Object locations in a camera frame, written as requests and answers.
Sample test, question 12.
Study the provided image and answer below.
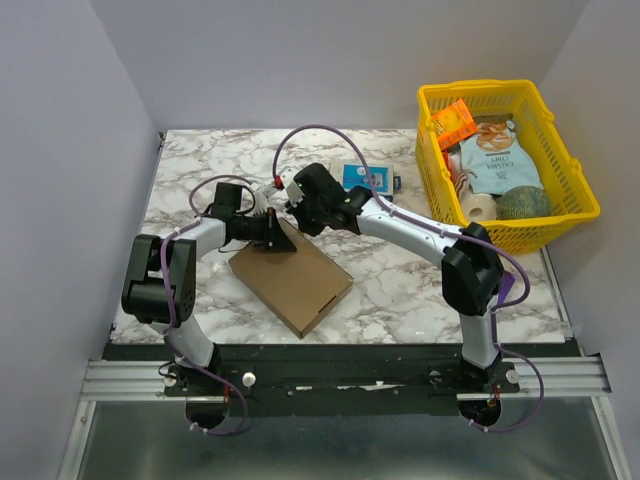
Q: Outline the blue razor box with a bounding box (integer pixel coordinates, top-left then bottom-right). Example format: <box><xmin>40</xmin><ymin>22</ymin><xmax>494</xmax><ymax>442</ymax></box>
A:
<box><xmin>338</xmin><ymin>163</ymin><xmax>402</xmax><ymax>201</ymax></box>

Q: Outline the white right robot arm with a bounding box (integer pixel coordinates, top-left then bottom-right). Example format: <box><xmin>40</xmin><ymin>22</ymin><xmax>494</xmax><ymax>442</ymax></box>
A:
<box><xmin>280</xmin><ymin>163</ymin><xmax>504</xmax><ymax>392</ymax></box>

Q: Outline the red white striped package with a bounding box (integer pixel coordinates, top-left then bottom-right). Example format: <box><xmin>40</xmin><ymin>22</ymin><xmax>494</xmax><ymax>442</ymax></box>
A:
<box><xmin>443</xmin><ymin>149</ymin><xmax>470</xmax><ymax>198</ymax></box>

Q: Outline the orange snack box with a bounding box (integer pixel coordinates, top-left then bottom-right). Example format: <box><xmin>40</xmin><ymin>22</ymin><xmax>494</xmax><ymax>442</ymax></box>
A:
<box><xmin>431</xmin><ymin>99</ymin><xmax>478</xmax><ymax>150</ymax></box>

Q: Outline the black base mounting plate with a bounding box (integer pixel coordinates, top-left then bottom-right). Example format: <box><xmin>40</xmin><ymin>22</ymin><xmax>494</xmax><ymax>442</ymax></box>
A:
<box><xmin>95</xmin><ymin>341</ymin><xmax>583</xmax><ymax>423</ymax></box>

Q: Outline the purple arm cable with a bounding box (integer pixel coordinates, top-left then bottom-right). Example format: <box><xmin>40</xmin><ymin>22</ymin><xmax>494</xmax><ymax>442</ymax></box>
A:
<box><xmin>158</xmin><ymin>174</ymin><xmax>259</xmax><ymax>437</ymax></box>
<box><xmin>272</xmin><ymin>123</ymin><xmax>546</xmax><ymax>434</ymax></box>

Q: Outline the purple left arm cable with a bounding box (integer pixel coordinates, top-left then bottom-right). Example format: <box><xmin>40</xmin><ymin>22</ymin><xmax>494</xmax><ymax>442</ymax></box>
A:
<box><xmin>158</xmin><ymin>174</ymin><xmax>259</xmax><ymax>437</ymax></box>

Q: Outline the light blue chips bag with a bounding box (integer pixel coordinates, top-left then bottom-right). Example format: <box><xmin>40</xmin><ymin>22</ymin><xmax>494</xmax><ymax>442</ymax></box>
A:
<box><xmin>460</xmin><ymin>115</ymin><xmax>543</xmax><ymax>196</ymax></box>

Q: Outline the brown cardboard express box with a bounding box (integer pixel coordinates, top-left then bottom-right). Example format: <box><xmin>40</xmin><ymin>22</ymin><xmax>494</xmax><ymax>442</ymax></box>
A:
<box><xmin>229</xmin><ymin>219</ymin><xmax>354</xmax><ymax>339</ymax></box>

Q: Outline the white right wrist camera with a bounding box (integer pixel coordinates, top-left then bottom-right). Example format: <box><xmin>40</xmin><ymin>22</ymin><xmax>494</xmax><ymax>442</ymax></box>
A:
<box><xmin>274</xmin><ymin>167</ymin><xmax>304</xmax><ymax>208</ymax></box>

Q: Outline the yellow plastic basket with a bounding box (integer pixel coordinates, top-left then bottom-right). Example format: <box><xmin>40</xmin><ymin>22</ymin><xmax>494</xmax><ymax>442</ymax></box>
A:
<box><xmin>415</xmin><ymin>79</ymin><xmax>600</xmax><ymax>255</ymax></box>

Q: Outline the purple white box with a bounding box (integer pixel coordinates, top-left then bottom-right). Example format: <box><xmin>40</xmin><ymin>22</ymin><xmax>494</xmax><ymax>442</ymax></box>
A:
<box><xmin>497</xmin><ymin>271</ymin><xmax>516</xmax><ymax>304</ymax></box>

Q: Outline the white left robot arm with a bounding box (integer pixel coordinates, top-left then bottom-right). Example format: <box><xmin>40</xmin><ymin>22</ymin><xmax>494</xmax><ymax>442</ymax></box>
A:
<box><xmin>121</xmin><ymin>175</ymin><xmax>296</xmax><ymax>395</ymax></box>

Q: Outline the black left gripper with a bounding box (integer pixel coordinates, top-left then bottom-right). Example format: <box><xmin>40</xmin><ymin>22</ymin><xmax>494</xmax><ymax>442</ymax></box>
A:
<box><xmin>233</xmin><ymin>207</ymin><xmax>295</xmax><ymax>251</ymax></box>

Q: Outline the aluminium rail frame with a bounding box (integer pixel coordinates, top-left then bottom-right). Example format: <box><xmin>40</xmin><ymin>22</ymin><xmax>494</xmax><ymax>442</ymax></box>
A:
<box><xmin>54</xmin><ymin>249</ymin><xmax>632</xmax><ymax>480</ymax></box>

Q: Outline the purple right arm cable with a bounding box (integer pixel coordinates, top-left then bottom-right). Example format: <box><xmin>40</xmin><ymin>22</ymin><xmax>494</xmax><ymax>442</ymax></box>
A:
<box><xmin>272</xmin><ymin>123</ymin><xmax>546</xmax><ymax>434</ymax></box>

